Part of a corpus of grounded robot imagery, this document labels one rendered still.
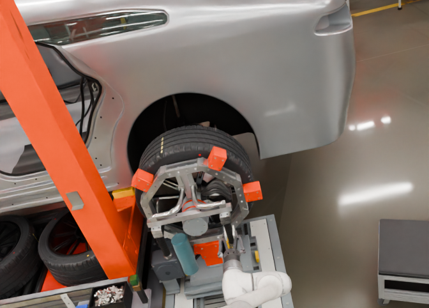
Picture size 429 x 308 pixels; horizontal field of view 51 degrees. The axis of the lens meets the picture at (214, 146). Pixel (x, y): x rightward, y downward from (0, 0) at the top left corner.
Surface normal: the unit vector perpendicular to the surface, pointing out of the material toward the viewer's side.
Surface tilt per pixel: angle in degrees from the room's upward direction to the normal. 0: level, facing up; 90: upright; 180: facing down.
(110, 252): 90
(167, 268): 90
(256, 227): 0
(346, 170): 0
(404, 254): 0
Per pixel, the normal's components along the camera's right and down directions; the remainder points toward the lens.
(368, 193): -0.23, -0.80
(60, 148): 0.04, 0.56
